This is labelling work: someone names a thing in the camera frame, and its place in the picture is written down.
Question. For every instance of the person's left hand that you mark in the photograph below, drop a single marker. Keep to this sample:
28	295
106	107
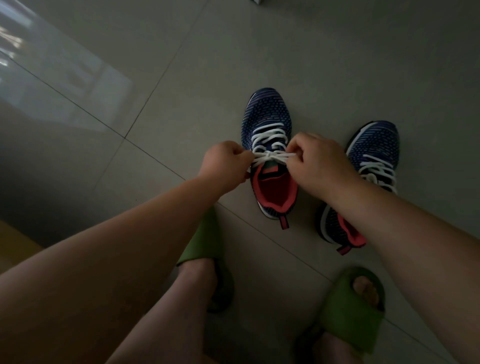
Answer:
225	165

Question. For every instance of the person's right hand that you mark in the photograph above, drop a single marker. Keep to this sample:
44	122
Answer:
320	165

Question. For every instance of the white shoelace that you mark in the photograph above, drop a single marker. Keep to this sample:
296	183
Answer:
380	172
270	138

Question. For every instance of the blue knit sneaker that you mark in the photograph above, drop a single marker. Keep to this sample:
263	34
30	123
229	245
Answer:
266	108
375	138

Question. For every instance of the person's left forearm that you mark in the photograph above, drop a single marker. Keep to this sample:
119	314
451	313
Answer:
90	285

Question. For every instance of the person's right forearm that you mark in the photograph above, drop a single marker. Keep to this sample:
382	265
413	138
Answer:
416	270

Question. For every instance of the person's left leg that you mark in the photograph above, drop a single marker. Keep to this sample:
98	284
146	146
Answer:
165	326

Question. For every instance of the person's leg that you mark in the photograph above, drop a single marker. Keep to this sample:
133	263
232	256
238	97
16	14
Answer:
165	326
337	348

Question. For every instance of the person's right leg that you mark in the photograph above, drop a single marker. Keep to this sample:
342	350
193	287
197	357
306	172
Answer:
337	348

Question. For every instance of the green foam slipper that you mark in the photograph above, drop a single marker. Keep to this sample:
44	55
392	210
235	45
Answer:
352	311
204	243

